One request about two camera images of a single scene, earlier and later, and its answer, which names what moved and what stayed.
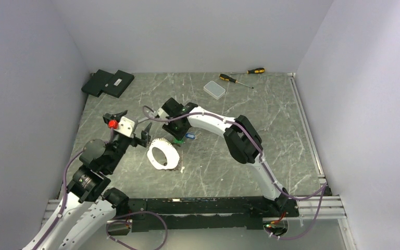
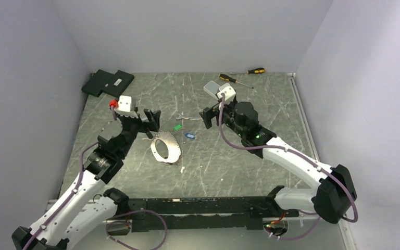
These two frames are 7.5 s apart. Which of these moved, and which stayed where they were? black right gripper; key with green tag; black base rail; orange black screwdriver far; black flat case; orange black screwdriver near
Moved: key with green tag; black right gripper
Stayed: black flat case; orange black screwdriver far; orange black screwdriver near; black base rail
